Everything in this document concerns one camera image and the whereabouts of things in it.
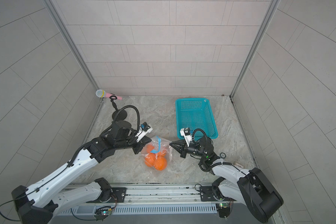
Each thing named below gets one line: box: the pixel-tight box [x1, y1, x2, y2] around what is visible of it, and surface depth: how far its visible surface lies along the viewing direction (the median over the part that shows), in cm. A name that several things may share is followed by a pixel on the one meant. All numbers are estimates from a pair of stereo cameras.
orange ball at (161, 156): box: [157, 151, 167, 161], surface depth 72 cm
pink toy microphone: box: [95, 89, 123, 101], surface depth 85 cm
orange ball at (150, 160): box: [144, 153, 157, 168], surface depth 74 cm
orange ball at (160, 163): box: [153, 156, 168, 172], surface depth 74 cm
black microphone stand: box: [109, 95, 128, 121], surface depth 104 cm
